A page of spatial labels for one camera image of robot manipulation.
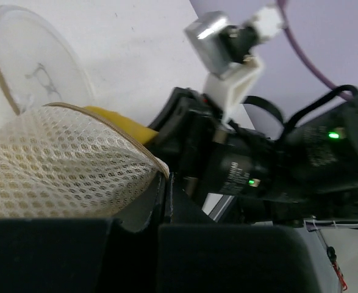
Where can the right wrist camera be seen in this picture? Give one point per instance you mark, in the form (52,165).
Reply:
(225,50)

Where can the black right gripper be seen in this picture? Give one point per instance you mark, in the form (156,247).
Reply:
(205,158)

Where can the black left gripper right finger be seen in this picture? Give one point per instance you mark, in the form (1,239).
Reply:
(233,258)

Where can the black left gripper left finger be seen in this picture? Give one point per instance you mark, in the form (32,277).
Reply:
(54,255)

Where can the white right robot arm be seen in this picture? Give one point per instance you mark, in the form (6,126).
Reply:
(309,171)

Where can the yellow bra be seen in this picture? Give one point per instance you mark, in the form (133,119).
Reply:
(140,133)

